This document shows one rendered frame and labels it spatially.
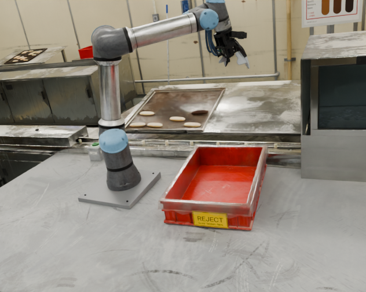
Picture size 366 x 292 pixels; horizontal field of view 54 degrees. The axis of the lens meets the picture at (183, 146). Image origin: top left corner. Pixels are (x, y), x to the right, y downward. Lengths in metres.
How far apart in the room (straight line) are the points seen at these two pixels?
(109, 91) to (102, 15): 4.77
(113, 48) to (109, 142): 0.37
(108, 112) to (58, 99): 3.43
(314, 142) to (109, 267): 0.87
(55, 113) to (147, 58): 1.81
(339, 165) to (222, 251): 0.60
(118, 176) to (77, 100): 3.34
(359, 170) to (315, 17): 1.16
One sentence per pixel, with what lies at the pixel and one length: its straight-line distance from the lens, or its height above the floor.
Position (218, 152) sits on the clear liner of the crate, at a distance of 1.62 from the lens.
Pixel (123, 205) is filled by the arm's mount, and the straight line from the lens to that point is 1.46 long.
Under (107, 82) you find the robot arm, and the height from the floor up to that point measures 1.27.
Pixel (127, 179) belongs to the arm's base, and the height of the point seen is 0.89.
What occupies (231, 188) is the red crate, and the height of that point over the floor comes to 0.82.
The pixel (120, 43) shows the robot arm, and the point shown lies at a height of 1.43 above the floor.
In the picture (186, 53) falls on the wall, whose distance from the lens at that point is 5.72.
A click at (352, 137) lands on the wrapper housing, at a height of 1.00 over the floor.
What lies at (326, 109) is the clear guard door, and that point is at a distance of 1.41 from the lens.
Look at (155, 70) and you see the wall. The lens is 6.00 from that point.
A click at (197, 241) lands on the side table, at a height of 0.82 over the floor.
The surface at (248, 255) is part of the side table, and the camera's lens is 1.15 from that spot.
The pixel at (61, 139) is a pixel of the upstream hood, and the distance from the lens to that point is 2.14.
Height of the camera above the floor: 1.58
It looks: 23 degrees down
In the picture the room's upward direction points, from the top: 8 degrees counter-clockwise
